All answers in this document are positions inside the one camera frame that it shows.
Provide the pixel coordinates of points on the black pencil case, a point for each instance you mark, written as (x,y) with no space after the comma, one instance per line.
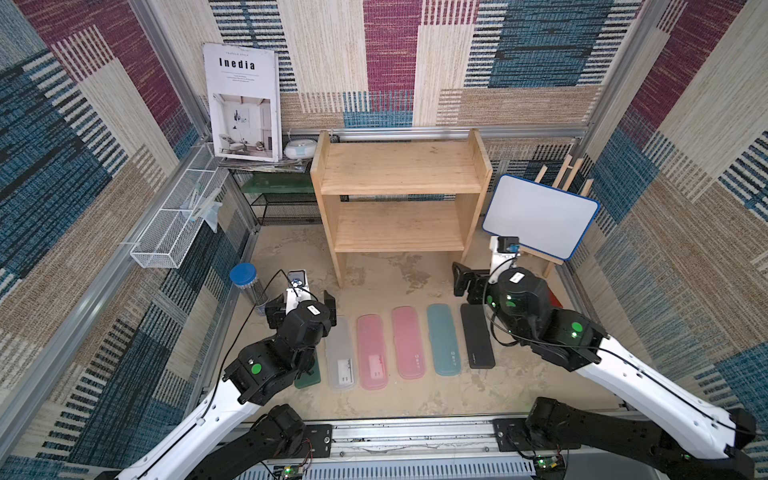
(477,337)

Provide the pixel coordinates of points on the pencil jar with blue lid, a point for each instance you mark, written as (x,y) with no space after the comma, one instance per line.
(245,277)

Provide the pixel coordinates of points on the wooden two-tier shelf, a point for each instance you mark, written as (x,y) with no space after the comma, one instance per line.
(394,197)

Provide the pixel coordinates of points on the white round device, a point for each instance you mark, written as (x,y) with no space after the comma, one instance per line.
(300,149)

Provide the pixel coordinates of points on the light blue pencil case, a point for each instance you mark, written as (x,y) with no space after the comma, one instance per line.
(443,340)

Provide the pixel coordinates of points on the dark green pencil case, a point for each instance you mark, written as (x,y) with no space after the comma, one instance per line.
(309,378)

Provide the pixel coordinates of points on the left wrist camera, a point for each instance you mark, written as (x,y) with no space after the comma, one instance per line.
(297,290)

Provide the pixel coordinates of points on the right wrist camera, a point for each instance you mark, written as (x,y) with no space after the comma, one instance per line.
(504,254)

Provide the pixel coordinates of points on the Inedia magazine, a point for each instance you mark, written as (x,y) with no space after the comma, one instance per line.
(244,102)

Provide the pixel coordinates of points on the pink pencil case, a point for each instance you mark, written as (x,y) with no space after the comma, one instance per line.
(371,352)
(410,358)

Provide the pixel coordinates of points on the small whiteboard on easel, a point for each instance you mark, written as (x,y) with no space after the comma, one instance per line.
(550,221)

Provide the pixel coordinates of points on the red wallet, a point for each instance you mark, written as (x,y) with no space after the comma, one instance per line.
(554,300)

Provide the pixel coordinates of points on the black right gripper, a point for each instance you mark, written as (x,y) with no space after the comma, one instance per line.
(475,283)

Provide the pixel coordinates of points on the clear white pencil case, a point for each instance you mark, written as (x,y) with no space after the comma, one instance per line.
(340,356)

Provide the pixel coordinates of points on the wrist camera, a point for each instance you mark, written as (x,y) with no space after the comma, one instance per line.
(297,290)
(504,254)

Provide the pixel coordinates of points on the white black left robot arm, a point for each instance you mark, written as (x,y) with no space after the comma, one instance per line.
(197,448)

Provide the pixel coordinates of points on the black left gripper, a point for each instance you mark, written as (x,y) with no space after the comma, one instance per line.
(273,310)

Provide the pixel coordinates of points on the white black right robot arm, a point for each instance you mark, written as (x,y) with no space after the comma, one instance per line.
(681,435)

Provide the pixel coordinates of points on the black mesh wire rack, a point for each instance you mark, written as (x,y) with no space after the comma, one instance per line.
(279,209)

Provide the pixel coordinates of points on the green folder on rack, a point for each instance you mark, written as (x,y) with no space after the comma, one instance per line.
(278,183)

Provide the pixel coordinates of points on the white wire basket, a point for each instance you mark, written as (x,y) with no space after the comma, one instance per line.
(190,204)

